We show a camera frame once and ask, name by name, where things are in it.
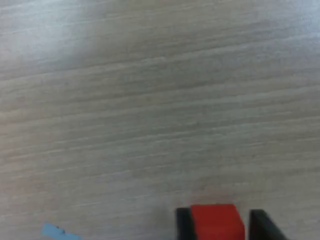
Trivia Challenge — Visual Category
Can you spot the red cube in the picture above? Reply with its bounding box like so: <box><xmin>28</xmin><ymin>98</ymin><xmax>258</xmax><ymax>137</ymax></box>
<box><xmin>189</xmin><ymin>203</ymin><xmax>246</xmax><ymax>240</ymax></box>

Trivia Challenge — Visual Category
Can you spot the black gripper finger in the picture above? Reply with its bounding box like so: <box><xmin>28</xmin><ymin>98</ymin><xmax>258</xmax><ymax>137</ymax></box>
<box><xmin>248</xmin><ymin>208</ymin><xmax>292</xmax><ymax>240</ymax></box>
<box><xmin>175</xmin><ymin>206</ymin><xmax>198</xmax><ymax>240</ymax></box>

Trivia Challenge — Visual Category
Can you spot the blue tape marker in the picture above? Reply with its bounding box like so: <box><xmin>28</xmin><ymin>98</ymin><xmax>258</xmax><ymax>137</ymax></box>
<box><xmin>40</xmin><ymin>220</ymin><xmax>83</xmax><ymax>240</ymax></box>

